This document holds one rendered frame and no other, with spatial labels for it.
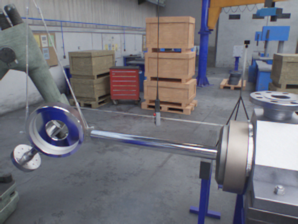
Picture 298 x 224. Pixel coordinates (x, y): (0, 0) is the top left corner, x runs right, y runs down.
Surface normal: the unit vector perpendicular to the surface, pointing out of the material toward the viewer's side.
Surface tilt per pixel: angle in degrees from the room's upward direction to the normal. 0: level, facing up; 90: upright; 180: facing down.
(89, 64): 90
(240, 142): 42
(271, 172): 90
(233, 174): 89
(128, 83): 90
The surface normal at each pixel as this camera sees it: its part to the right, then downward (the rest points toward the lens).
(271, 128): -0.23, -0.47
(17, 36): 0.60, 0.27
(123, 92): -0.02, 0.30
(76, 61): -0.40, 0.28
